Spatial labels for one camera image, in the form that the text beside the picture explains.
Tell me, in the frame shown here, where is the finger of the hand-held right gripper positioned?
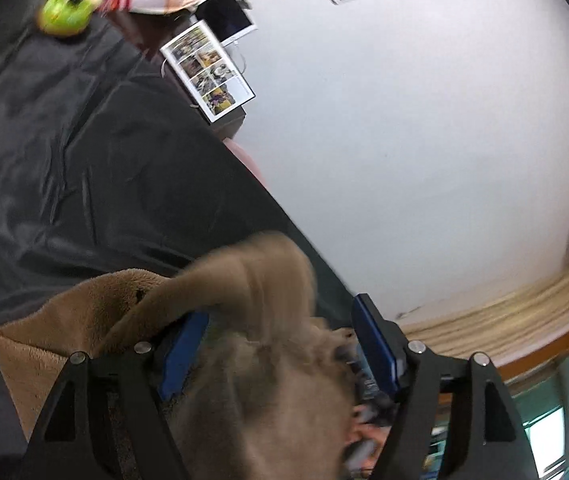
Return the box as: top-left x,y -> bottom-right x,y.
338,337 -> 395,413

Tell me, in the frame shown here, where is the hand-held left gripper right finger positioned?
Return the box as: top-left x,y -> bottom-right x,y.
351,293 -> 540,480

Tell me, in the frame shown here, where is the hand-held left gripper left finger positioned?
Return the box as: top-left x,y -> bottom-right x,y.
14,310 -> 211,480

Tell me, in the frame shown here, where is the brown fleece garment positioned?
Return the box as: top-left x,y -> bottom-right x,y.
0,231 -> 365,480

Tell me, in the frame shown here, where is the beige curtain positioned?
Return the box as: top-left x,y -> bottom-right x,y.
401,252 -> 569,361

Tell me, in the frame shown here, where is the black bed sheet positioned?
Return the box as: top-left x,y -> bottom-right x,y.
0,0 -> 357,461

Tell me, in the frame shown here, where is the photo booklet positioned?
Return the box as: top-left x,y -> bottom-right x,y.
159,20 -> 256,124

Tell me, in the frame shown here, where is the white tablet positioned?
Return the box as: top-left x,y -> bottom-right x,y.
195,0 -> 257,46

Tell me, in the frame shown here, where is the green round toy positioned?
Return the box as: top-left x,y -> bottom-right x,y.
37,0 -> 108,37

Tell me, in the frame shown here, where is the wooden window frame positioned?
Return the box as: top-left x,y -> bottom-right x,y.
431,310 -> 569,411

